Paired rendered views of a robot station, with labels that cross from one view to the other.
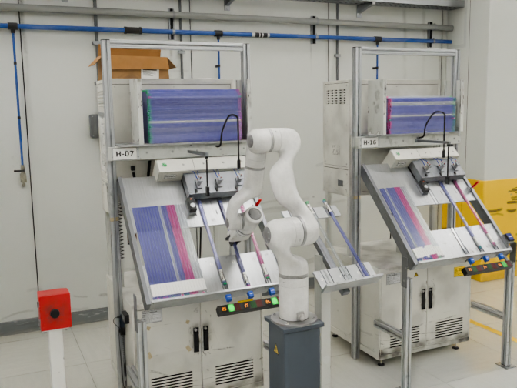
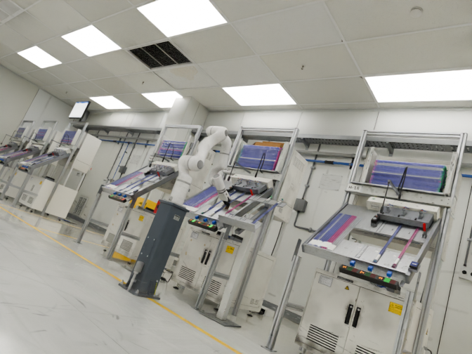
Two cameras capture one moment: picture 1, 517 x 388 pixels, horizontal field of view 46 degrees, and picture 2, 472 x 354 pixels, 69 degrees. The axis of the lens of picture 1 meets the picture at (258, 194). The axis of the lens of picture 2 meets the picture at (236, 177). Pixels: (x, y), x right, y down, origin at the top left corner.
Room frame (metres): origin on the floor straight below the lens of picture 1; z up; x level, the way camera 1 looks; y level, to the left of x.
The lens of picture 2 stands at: (1.68, -2.80, 0.48)
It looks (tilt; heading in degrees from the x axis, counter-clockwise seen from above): 12 degrees up; 67
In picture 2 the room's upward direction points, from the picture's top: 20 degrees clockwise
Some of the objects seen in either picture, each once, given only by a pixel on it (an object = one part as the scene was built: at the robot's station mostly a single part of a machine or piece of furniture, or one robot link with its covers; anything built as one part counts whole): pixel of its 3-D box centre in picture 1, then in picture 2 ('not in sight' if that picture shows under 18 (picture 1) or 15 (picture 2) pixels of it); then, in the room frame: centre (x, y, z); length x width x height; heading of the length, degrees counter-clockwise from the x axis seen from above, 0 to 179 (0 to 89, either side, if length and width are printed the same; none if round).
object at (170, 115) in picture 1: (192, 115); (260, 159); (3.22, 0.34, 1.52); 0.51 x 0.13 x 0.27; 114
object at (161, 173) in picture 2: not in sight; (143, 208); (2.55, 1.67, 0.66); 1.01 x 0.73 x 1.31; 24
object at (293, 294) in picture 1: (293, 297); (178, 194); (2.41, -0.14, 0.79); 0.19 x 0.19 x 0.18
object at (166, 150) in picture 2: not in sight; (163, 192); (2.73, 1.77, 0.95); 1.35 x 0.82 x 1.90; 24
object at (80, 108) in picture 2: not in sight; (81, 112); (1.23, 4.66, 2.10); 0.58 x 0.14 x 0.41; 114
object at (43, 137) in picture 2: not in sight; (35, 161); (0.76, 6.04, 0.95); 1.37 x 0.82 x 1.90; 24
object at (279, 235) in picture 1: (285, 247); (185, 169); (2.40, -0.11, 1.00); 0.19 x 0.12 x 0.24; 117
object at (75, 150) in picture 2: not in sight; (62, 167); (1.36, 4.72, 0.95); 1.36 x 0.82 x 1.90; 24
